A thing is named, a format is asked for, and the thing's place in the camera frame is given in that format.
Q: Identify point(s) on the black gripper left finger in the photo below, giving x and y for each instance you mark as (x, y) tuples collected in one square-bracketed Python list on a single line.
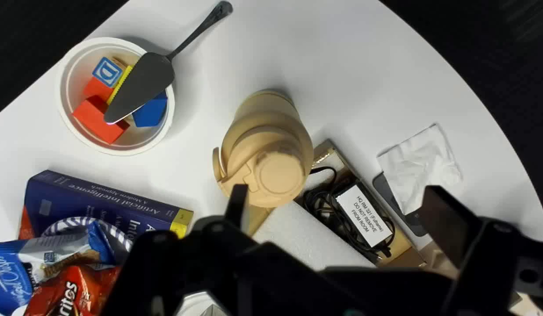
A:
[(236, 203)]

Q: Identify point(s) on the red wooden block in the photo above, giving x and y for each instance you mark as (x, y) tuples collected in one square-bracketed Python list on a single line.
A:
[(97, 121), (95, 88)]

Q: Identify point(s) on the blue letter block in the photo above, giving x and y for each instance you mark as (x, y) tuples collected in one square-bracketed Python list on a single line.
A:
[(107, 70)]

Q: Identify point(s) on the red Doritos chip bag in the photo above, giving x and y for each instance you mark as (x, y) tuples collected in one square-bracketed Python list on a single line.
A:
[(69, 291)]

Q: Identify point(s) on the white bowl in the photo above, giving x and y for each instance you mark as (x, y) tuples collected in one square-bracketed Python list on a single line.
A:
[(78, 75)]

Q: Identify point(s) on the black phone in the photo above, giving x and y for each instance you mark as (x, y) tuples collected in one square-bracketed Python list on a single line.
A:
[(394, 195)]

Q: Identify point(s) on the blue chip bag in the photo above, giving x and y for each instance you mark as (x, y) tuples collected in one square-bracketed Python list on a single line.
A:
[(25, 265)]

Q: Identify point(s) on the dark blue book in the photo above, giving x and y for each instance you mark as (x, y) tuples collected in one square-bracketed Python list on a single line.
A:
[(95, 202)]

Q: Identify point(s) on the open cardboard box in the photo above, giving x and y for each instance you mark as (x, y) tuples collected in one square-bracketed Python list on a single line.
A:
[(329, 154)]

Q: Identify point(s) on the yellow wooden block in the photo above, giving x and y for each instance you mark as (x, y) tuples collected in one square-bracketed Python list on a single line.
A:
[(122, 81)]

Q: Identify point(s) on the white crumpled tissue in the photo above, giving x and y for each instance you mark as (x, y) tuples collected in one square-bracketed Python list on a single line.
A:
[(420, 160)]

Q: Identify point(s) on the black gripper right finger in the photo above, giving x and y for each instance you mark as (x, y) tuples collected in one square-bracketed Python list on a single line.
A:
[(448, 224)]

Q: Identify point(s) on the black labelled power adapter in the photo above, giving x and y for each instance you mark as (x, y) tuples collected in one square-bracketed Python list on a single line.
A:
[(355, 212)]

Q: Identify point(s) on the white paper sheet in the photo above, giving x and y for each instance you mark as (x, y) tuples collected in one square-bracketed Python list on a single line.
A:
[(306, 237)]

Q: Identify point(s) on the dark metal cake server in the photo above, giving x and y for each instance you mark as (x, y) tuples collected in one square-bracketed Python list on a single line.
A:
[(143, 81)]

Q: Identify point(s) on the plain blue wooden block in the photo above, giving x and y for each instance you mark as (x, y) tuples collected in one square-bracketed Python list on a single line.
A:
[(150, 112)]

